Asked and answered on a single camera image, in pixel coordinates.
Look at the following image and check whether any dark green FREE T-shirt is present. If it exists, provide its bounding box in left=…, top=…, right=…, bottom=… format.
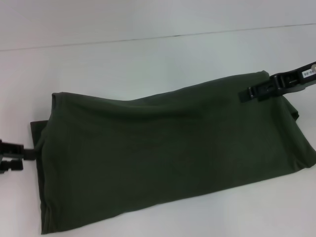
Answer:
left=30, top=70, right=316, bottom=235

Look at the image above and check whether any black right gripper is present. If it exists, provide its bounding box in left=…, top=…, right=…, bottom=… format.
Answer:
left=238, top=60, right=316, bottom=104

